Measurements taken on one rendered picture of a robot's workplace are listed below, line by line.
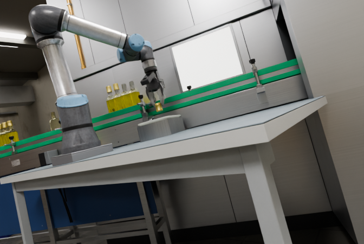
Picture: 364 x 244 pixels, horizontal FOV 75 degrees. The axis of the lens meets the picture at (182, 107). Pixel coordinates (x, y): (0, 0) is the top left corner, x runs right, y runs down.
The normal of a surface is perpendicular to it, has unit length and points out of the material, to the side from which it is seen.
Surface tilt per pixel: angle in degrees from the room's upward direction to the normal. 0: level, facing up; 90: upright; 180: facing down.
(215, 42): 90
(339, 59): 90
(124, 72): 90
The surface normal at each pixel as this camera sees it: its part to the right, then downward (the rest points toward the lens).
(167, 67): -0.31, 0.00
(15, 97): 0.75, -0.25
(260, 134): -0.61, 0.10
